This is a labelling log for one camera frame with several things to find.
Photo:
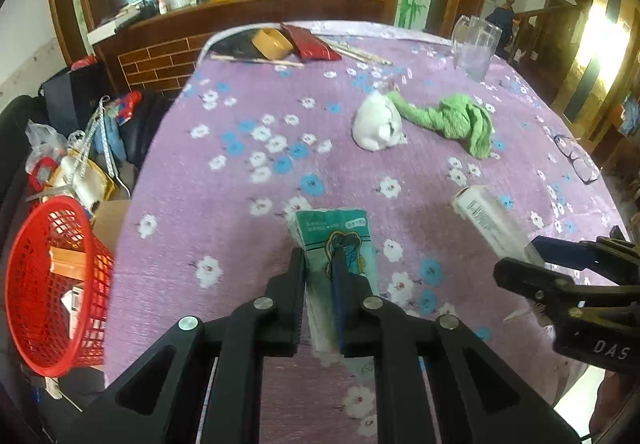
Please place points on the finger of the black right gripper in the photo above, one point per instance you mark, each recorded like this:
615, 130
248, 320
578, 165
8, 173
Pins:
604, 256
552, 288

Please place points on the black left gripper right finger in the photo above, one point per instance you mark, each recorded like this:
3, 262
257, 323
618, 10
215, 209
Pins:
436, 381

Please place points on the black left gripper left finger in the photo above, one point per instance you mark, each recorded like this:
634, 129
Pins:
201, 382

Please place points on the long white medicine box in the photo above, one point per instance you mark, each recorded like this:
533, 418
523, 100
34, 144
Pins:
499, 230

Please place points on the orange medicine box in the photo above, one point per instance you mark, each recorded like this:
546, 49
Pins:
68, 263

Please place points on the white blue barcode box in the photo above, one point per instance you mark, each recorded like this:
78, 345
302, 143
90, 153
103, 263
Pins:
71, 302

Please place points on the right hand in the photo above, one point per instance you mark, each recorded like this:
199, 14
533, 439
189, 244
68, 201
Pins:
610, 399

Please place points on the black eyeglasses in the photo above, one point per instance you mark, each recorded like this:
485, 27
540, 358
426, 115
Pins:
579, 159

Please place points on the black leather sofa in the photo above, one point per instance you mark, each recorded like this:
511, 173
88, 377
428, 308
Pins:
28, 413

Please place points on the purple floral tablecloth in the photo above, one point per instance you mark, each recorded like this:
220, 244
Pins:
245, 147

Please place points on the red plastic basket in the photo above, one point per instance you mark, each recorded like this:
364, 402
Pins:
33, 293

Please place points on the green cloth rag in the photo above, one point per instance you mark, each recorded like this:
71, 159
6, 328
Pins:
456, 118

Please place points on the yellow tray with rolls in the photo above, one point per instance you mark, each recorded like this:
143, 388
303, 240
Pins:
77, 178

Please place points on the blue cloth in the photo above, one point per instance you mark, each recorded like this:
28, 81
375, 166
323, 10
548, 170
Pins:
107, 134

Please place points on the clear plastic bag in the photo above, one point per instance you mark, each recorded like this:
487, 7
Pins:
44, 142

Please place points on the black shopping bag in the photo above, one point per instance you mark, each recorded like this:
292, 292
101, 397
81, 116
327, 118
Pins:
72, 96

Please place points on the red packet on table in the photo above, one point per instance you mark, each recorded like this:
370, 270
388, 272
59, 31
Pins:
308, 46

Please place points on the wooden brick-pattern counter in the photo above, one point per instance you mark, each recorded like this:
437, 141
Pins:
158, 54

